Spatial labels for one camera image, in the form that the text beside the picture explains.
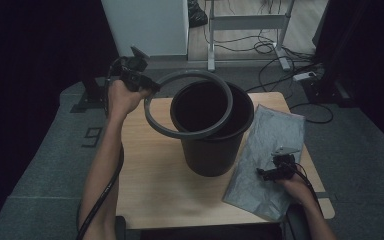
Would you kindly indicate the black bag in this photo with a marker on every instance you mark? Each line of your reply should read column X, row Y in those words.
column 196, row 15

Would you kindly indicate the black curtain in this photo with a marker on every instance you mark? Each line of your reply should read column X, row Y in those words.
column 366, row 50
column 30, row 40

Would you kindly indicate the white cabinet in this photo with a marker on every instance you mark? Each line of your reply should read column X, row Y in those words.
column 146, row 26

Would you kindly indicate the white power strip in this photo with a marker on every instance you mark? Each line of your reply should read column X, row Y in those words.
column 304, row 76

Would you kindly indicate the person's right hand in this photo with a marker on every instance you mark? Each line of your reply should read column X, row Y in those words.
column 298, row 190

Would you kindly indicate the person's left hand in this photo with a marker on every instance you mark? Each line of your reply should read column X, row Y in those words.
column 123, row 100

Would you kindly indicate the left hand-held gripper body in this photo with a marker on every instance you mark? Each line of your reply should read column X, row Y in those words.
column 131, row 73

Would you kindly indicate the black stand base plate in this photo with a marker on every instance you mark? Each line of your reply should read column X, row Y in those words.
column 330, row 93
column 90, row 96

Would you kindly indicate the black chair armrest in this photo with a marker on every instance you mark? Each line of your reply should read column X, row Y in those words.
column 295, row 223
column 120, row 230

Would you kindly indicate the black trash bin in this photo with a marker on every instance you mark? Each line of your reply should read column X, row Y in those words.
column 213, row 156

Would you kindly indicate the white metal desk frame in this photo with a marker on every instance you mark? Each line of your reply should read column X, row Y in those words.
column 246, row 22

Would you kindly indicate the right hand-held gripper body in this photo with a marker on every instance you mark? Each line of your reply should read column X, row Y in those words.
column 285, row 163

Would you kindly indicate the grey garbage bag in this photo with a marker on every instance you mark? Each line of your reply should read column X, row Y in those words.
column 263, row 140

